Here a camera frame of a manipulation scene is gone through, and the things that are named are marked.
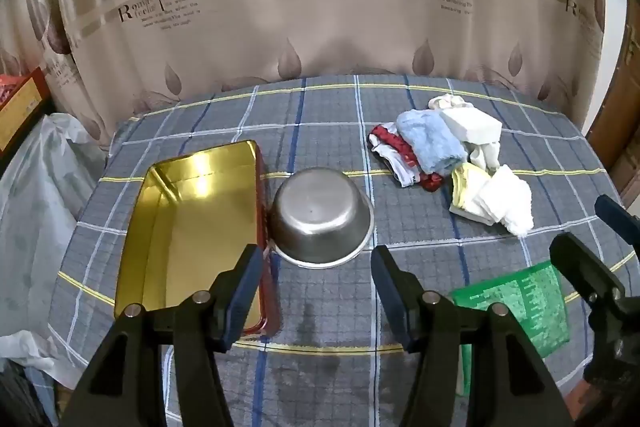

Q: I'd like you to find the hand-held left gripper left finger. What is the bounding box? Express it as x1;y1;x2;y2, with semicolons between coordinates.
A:
55;244;266;427

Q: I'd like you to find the yellow and white cloth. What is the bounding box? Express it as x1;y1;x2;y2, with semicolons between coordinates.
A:
449;164;493;223

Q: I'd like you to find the white towel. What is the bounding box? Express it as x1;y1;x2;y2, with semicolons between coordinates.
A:
472;164;533;237

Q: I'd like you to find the brown wooden door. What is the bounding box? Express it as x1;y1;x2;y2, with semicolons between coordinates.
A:
585;32;640;208

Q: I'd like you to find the white plastic bag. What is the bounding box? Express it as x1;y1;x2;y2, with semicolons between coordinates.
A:
0;112;108;388

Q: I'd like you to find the grey plaid bed sheet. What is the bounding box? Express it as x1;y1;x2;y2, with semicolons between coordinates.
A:
47;74;626;427

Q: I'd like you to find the light blue towel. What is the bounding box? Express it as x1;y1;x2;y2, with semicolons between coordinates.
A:
396;111;468;175

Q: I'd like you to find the red and white cloth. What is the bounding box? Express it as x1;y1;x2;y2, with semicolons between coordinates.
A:
368;124;446;192

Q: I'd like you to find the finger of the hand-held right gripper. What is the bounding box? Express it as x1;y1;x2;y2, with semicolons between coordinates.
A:
549;232;628;309
595;194;640;253

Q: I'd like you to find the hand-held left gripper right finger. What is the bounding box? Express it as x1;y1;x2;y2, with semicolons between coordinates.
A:
371;245;576;427

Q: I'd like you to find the green packet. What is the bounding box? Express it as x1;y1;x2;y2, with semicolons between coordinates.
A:
452;261;572;395

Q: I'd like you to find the white flower-print wipe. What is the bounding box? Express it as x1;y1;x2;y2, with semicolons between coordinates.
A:
465;139;501;172

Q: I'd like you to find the cream cloth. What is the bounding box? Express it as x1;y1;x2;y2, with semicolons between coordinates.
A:
427;93;476;112

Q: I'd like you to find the stainless steel bowl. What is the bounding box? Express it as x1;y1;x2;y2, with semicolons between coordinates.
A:
269;167;376;270

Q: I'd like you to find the beige leaf-print curtain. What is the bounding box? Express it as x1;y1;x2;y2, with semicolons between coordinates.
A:
0;0;640;148

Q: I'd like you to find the red and yellow box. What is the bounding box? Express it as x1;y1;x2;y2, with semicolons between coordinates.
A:
0;67;53;152

